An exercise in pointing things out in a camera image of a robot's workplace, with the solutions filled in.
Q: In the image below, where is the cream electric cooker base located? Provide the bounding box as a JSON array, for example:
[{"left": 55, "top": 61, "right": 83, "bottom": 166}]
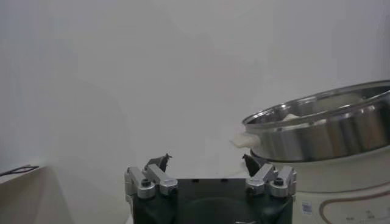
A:
[{"left": 249, "top": 149, "right": 390, "bottom": 224}]

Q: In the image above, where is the black looped cable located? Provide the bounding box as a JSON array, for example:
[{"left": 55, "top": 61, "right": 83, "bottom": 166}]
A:
[{"left": 0, "top": 164, "right": 40, "bottom": 178}]

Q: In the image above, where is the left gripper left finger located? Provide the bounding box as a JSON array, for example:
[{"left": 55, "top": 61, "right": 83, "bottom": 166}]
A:
[{"left": 124, "top": 153, "right": 179, "bottom": 200}]

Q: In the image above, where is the white side table with cable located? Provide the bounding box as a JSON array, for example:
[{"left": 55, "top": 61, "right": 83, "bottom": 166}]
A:
[{"left": 0, "top": 164, "right": 74, "bottom": 224}]

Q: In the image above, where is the stainless steel steamer basket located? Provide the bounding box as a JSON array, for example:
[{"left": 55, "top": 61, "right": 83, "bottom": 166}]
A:
[{"left": 230, "top": 79, "right": 390, "bottom": 163}]

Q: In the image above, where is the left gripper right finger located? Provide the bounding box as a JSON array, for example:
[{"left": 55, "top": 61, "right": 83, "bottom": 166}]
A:
[{"left": 242, "top": 153, "right": 298, "bottom": 199}]

